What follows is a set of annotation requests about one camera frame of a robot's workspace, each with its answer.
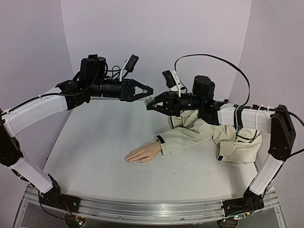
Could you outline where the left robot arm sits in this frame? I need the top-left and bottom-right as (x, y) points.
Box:
(0, 54), (153, 208)

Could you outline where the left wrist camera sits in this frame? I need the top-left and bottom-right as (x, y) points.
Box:
(119, 55), (139, 81)

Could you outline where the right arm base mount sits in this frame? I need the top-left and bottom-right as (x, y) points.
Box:
(221, 186), (268, 218)

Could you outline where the clear nail polish bottle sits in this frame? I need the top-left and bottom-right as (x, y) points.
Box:
(144, 96), (155, 106)

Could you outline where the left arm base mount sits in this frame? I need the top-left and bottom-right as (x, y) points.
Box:
(39, 174), (80, 213)

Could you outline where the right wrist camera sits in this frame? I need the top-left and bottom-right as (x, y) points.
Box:
(162, 70), (184, 92)

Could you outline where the black right camera cable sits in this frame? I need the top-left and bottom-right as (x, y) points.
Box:
(174, 54), (251, 106)

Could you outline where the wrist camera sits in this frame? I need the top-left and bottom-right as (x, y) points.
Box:
(119, 55), (139, 81)
(162, 70), (184, 92)

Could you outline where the aluminium front rail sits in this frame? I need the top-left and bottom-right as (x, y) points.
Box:
(21, 198), (281, 225)

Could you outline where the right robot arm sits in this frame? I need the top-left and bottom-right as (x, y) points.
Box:
(145, 76), (295, 195)

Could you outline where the beige jacket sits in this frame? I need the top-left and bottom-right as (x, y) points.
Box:
(155, 110), (262, 163)

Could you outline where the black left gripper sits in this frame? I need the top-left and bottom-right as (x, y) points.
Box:
(90, 78), (156, 102)

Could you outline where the mannequin hand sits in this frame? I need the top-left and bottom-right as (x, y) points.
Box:
(124, 142), (162, 163)

